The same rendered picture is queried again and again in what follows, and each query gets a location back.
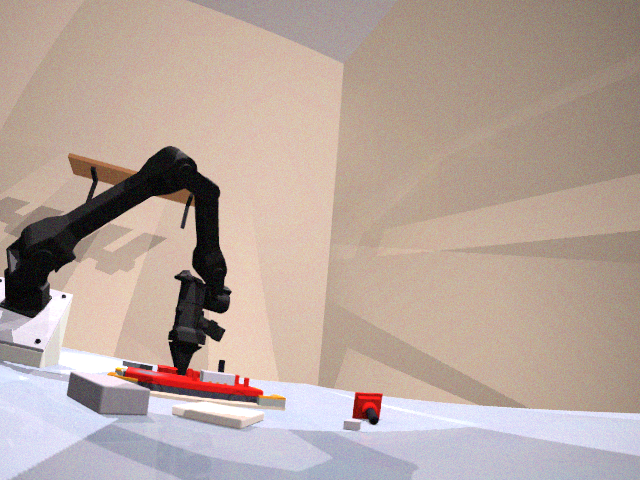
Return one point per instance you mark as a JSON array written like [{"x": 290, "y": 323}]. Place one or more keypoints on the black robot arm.
[{"x": 49, "y": 244}]

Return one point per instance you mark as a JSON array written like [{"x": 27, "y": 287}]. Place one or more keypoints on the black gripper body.
[{"x": 184, "y": 328}]

